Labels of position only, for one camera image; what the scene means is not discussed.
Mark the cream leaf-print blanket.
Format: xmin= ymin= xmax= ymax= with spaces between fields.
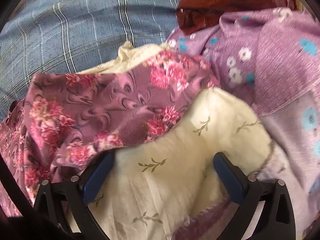
xmin=67 ymin=41 xmax=286 ymax=240

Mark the purple floral garment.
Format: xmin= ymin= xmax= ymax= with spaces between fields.
xmin=167 ymin=8 xmax=319 ymax=239

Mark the maroon floral garment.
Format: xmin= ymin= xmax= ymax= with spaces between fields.
xmin=1 ymin=50 xmax=220 ymax=204

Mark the blue plaid bed sheet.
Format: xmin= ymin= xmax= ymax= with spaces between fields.
xmin=1 ymin=0 xmax=180 ymax=119

